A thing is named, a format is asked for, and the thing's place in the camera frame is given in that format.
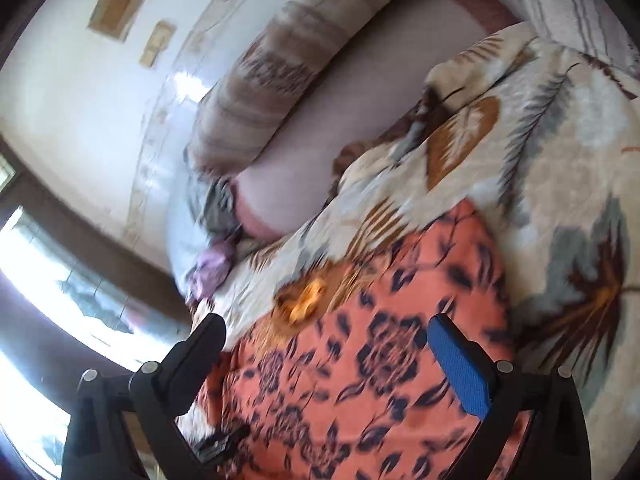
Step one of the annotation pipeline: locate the orange floral blouse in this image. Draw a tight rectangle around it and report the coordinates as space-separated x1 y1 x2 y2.
195 200 512 479

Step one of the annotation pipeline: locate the stained glass window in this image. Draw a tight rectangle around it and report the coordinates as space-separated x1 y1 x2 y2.
1 144 189 479

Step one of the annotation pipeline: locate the purple floral cloth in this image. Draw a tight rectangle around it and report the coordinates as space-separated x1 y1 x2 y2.
184 240 235 304

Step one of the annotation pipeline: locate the grey-blue pillow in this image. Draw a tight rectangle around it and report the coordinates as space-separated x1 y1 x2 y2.
164 148 241 286

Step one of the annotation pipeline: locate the cream leaf-pattern blanket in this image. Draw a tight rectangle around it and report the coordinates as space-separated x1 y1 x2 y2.
198 24 639 479

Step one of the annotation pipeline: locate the pink bed sheet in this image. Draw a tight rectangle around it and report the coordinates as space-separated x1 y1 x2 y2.
235 0 523 240

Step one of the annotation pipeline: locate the striped bolster pillow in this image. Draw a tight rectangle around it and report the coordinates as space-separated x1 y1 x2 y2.
186 0 393 176

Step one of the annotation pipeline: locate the striped square pillow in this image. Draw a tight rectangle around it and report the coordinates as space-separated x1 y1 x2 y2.
521 0 639 78

